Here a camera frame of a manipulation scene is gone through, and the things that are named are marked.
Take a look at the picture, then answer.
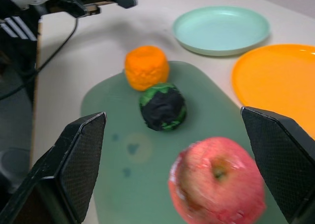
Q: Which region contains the orange toy fruit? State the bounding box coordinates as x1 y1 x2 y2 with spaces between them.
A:
124 45 170 91

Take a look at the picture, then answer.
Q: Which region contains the orange plate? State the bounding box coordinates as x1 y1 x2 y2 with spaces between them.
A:
231 44 315 136

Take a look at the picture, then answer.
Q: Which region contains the black cable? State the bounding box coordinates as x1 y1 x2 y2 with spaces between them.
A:
0 14 79 100

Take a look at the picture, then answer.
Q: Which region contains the dark green watermelon toy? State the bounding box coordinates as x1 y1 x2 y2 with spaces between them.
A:
139 82 188 131

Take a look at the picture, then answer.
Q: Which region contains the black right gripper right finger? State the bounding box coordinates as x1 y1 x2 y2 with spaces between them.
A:
240 106 315 224

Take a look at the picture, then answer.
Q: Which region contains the red apple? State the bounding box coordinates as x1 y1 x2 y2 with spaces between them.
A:
168 136 268 224

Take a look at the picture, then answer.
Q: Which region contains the dark green rubber mat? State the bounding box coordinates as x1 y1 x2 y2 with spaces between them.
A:
80 61 290 224

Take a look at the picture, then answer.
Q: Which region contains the mint green plate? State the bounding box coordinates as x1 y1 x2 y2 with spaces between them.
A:
172 5 271 57

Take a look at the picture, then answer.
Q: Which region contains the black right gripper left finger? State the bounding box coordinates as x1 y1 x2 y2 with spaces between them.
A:
0 112 107 224

